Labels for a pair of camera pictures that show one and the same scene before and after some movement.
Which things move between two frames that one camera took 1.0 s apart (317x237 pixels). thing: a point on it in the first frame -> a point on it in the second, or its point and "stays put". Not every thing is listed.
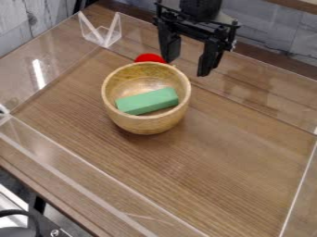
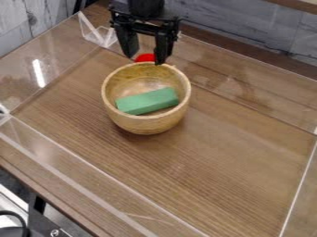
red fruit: [149, 57] stays put
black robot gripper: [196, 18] -> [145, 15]
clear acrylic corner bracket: [102, 35] stays put
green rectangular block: [148, 102] stays put
